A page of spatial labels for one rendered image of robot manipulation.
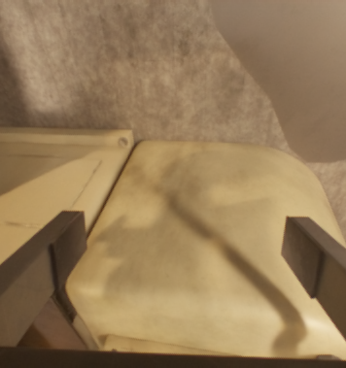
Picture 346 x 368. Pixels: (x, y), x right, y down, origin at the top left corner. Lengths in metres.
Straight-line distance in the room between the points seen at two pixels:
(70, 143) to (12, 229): 0.42
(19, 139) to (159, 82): 0.60
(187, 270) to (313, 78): 0.65
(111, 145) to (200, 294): 0.64
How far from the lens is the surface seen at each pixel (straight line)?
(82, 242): 0.17
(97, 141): 1.01
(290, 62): 0.88
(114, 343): 0.74
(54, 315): 0.70
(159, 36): 0.86
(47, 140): 1.11
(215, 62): 0.86
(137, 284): 0.57
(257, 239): 0.64
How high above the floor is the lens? 0.83
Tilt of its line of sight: 49 degrees down
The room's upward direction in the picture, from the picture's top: 165 degrees counter-clockwise
